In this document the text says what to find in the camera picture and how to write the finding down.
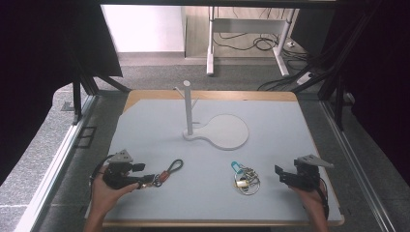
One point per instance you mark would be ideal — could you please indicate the person's left hand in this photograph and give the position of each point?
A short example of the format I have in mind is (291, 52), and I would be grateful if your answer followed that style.
(104, 193)

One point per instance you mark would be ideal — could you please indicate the light grey table mat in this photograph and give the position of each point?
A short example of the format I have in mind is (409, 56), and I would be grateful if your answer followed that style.
(199, 193)

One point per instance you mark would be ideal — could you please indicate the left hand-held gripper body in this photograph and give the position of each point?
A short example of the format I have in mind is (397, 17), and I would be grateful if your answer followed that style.
(116, 175)

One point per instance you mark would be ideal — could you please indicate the wooden table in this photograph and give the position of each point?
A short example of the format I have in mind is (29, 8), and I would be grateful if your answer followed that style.
(212, 94)

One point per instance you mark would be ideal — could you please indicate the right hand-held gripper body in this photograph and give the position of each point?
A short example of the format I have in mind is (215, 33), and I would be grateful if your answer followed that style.
(307, 177)

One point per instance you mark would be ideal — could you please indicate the person's right hand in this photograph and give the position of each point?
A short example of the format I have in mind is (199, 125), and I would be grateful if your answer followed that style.
(312, 199)

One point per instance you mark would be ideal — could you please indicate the black curtain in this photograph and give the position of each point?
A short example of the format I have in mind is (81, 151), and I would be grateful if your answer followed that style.
(38, 64)
(380, 64)

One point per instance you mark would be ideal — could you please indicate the white key stand round base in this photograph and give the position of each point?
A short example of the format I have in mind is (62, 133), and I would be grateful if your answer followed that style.
(225, 132)

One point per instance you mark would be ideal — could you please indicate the black metal stand struts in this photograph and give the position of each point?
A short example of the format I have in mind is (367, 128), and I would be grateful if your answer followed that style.
(336, 90)
(80, 93)

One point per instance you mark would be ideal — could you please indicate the white power strip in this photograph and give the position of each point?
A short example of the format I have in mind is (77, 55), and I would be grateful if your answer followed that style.
(305, 78)

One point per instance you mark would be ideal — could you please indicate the black overhead bar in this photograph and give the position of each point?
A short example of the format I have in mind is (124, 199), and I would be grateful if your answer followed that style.
(219, 2)

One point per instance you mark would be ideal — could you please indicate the white metal desk frame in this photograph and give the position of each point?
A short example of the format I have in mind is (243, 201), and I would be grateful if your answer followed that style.
(248, 25)

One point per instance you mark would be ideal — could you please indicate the aluminium frame rail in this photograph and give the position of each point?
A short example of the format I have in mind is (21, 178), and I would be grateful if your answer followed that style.
(48, 167)
(354, 161)

